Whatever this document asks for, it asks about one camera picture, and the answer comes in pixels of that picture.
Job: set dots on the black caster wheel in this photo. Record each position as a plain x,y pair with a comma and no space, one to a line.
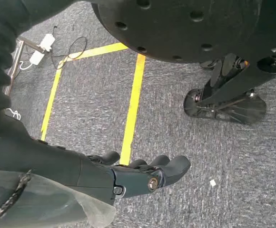
223,91

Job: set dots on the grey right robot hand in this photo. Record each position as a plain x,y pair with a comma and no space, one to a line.
57,163

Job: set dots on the steel table frame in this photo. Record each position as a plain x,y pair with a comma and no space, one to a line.
15,66

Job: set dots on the white paper scrap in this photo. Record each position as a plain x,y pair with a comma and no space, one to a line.
212,183

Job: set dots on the clear plastic wrist cover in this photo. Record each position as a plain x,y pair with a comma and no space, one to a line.
57,204

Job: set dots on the white power adapter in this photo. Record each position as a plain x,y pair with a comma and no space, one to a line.
48,42

